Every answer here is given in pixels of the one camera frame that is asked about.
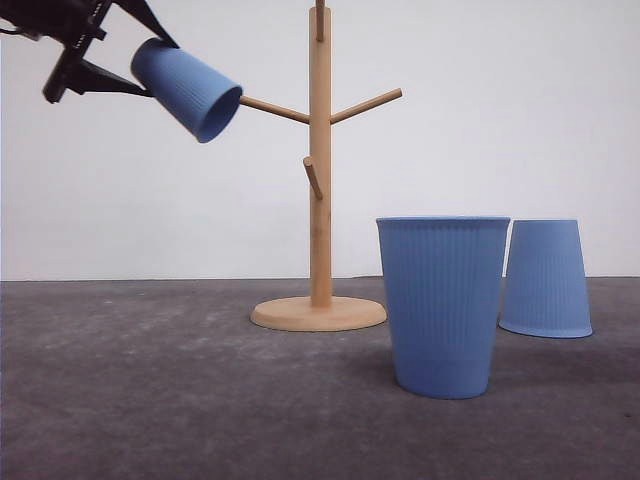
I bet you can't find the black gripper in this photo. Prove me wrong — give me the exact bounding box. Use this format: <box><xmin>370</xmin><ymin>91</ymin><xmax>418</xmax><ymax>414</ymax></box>
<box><xmin>0</xmin><ymin>0</ymin><xmax>179</xmax><ymax>104</ymax></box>

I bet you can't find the blue ribbed cup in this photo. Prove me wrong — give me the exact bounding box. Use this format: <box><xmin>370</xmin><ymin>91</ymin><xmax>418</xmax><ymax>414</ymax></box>
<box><xmin>376</xmin><ymin>216</ymin><xmax>511</xmax><ymax>400</ymax></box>

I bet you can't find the wooden cup tree stand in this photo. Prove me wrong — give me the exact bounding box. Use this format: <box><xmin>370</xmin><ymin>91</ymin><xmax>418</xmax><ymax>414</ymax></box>
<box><xmin>240</xmin><ymin>0</ymin><xmax>403</xmax><ymax>333</ymax></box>

